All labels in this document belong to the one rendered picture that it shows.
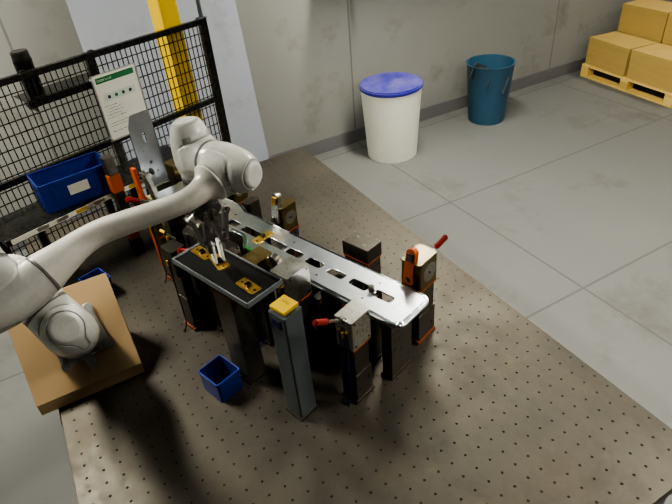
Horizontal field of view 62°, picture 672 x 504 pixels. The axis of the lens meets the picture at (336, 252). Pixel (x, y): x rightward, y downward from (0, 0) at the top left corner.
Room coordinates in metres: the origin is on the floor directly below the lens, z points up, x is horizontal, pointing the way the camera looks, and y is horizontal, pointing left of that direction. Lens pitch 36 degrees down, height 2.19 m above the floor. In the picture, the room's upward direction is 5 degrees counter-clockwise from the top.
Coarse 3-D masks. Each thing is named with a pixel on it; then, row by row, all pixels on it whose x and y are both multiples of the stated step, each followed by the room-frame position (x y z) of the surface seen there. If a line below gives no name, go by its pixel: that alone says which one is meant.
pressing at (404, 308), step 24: (168, 192) 2.20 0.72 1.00; (240, 216) 1.94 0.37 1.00; (264, 240) 1.76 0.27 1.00; (288, 240) 1.74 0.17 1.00; (336, 264) 1.56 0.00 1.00; (360, 264) 1.55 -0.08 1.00; (336, 288) 1.43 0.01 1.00; (384, 288) 1.41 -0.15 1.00; (408, 288) 1.40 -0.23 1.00; (384, 312) 1.29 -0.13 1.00; (408, 312) 1.28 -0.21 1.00
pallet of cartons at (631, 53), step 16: (640, 0) 5.94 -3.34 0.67; (656, 0) 5.88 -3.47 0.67; (624, 16) 5.85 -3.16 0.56; (640, 16) 5.68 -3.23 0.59; (656, 16) 5.52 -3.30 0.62; (624, 32) 5.81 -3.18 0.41; (640, 32) 5.64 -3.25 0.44; (656, 32) 5.48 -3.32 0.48; (592, 48) 5.73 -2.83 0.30; (608, 48) 5.54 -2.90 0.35; (624, 48) 5.36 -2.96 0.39; (640, 48) 5.29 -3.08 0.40; (656, 48) 5.24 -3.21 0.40; (592, 64) 5.69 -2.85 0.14; (608, 64) 5.50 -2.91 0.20; (624, 64) 5.32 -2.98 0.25; (640, 64) 5.16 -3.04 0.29; (656, 64) 5.01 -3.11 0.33; (608, 80) 5.53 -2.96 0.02; (624, 80) 5.27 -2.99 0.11; (640, 80) 5.12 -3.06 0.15; (656, 80) 4.97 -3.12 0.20; (640, 96) 5.07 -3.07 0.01
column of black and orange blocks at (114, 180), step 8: (104, 160) 2.18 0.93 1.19; (112, 160) 2.20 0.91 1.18; (104, 168) 2.19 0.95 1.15; (112, 168) 2.19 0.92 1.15; (112, 176) 2.18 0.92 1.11; (120, 176) 2.21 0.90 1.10; (112, 184) 2.17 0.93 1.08; (120, 184) 2.20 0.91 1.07; (112, 192) 2.19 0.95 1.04; (120, 192) 2.19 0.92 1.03; (120, 200) 2.18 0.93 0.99; (120, 208) 2.18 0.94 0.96; (128, 208) 2.20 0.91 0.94; (136, 232) 2.20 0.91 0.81; (128, 240) 2.20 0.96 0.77; (136, 240) 2.19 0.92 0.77; (136, 248) 2.18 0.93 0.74; (144, 248) 2.20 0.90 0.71
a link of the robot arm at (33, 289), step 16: (0, 256) 1.01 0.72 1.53; (0, 272) 0.97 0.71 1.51; (16, 272) 0.98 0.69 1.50; (32, 272) 0.99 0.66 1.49; (0, 288) 0.95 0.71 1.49; (16, 288) 0.95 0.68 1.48; (32, 288) 0.96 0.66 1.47; (48, 288) 0.98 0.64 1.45; (0, 304) 0.92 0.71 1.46; (16, 304) 0.93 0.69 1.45; (32, 304) 0.95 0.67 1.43; (0, 320) 0.91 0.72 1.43; (16, 320) 0.92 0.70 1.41
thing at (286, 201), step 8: (288, 200) 1.96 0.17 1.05; (280, 208) 1.90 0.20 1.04; (288, 208) 1.92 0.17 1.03; (280, 216) 1.89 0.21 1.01; (288, 216) 1.91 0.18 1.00; (296, 216) 1.94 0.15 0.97; (280, 224) 1.90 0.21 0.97; (288, 224) 1.91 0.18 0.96; (296, 224) 1.94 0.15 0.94; (296, 232) 1.94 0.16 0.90; (296, 256) 1.93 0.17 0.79
